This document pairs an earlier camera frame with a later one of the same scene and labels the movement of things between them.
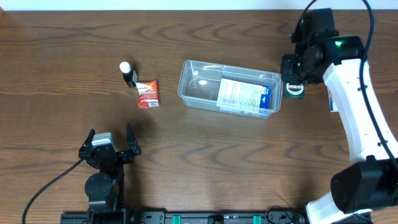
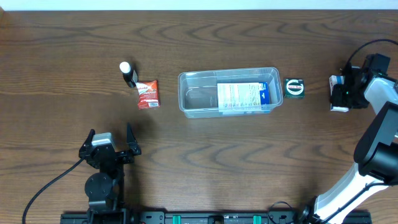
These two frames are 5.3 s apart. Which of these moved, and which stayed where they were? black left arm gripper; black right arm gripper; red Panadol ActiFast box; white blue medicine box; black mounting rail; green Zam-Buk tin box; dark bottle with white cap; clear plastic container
Moved: white blue medicine box; black right arm gripper; clear plastic container
Stayed: black mounting rail; red Panadol ActiFast box; black left arm gripper; dark bottle with white cap; green Zam-Buk tin box
